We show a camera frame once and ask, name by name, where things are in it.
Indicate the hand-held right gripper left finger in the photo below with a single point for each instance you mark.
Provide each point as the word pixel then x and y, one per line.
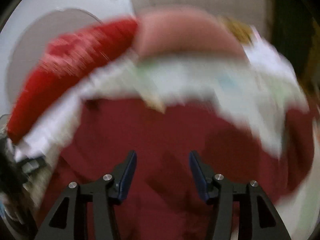
pixel 127 177

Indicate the pink ribbed pillow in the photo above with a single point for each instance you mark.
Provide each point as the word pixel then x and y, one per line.
pixel 185 35

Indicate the yellow cloth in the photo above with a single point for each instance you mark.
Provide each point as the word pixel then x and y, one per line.
pixel 237 30

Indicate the red patterned blanket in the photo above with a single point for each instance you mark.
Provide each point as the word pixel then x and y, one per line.
pixel 75 55

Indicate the dark green door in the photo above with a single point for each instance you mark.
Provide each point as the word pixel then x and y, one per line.
pixel 290 30

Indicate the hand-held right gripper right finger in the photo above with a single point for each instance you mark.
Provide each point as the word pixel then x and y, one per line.
pixel 198 177

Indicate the maroon knit garment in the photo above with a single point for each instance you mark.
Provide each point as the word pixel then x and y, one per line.
pixel 160 135

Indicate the white heart-print bedsheet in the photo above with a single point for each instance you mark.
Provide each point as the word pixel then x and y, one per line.
pixel 200 80

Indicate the grey rounded headboard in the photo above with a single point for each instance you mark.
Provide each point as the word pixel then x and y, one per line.
pixel 37 37

